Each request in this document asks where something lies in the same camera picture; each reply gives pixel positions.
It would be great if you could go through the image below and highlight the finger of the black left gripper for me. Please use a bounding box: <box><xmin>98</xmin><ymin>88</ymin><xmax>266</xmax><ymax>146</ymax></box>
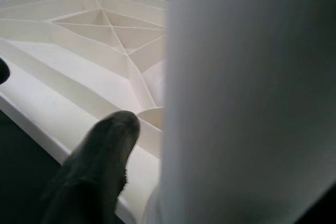
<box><xmin>0</xmin><ymin>58</ymin><xmax>11</xmax><ymax>84</ymax></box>

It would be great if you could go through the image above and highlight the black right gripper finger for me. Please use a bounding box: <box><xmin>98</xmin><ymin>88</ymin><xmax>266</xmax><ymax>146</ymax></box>
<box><xmin>39</xmin><ymin>111</ymin><xmax>140</xmax><ymax>224</ymax></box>

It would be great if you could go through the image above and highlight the white plastic table top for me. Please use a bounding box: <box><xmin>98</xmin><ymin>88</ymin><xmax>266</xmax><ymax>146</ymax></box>
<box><xmin>0</xmin><ymin>0</ymin><xmax>169</xmax><ymax>224</ymax></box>

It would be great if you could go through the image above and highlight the white plastic table leg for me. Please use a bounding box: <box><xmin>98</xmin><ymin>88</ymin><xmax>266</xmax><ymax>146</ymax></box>
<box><xmin>156</xmin><ymin>0</ymin><xmax>336</xmax><ymax>224</ymax></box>

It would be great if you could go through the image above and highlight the black table cloth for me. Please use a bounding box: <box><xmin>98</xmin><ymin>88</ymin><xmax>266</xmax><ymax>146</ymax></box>
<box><xmin>0</xmin><ymin>108</ymin><xmax>336</xmax><ymax>224</ymax></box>

